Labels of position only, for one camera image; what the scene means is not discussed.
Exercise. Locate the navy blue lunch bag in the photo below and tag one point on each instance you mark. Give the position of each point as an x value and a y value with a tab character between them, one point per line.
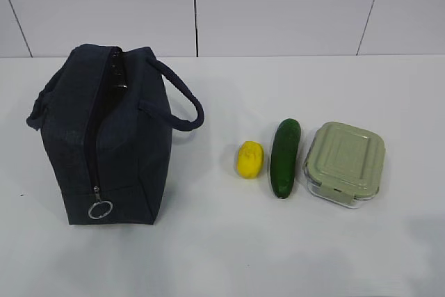
106	120

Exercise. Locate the glass container with green lid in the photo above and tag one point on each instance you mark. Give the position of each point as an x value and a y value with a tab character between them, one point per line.
344	164

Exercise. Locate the yellow lemon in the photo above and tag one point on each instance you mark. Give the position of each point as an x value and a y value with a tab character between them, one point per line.
250	160

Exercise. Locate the green cucumber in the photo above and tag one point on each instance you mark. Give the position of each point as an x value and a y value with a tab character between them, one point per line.
283	157

